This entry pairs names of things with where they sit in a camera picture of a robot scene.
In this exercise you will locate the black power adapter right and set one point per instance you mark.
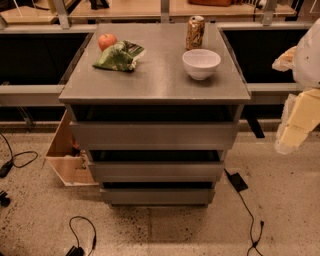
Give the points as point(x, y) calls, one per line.
point(240, 185)

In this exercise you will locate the black object left edge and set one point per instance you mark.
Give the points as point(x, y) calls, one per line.
point(4, 199)

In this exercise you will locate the red apple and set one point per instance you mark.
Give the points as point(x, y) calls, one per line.
point(106, 40)

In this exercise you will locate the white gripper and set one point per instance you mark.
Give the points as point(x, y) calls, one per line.
point(309, 59)

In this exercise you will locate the grey top drawer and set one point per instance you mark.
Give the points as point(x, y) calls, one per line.
point(154, 135)

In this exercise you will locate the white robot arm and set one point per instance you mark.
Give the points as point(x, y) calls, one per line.
point(303, 59)

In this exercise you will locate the grey middle drawer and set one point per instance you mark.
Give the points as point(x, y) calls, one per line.
point(156, 171)

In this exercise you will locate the grey drawer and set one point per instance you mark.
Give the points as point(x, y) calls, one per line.
point(156, 171)
point(157, 196)
point(154, 135)

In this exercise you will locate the white bowl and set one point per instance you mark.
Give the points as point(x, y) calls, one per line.
point(200, 64)

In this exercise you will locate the wooden box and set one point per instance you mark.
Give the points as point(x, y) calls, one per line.
point(70, 165)

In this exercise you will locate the grey drawer cabinet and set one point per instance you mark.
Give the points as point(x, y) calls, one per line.
point(158, 90)

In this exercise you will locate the wooden table background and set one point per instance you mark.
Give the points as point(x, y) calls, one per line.
point(44, 12)

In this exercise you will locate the green chip bag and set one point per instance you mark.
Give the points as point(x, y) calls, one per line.
point(121, 56)

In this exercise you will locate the brown drink can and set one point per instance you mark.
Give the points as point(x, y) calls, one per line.
point(195, 32)

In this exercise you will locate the grey bottom drawer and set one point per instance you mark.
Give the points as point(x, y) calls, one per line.
point(157, 196)

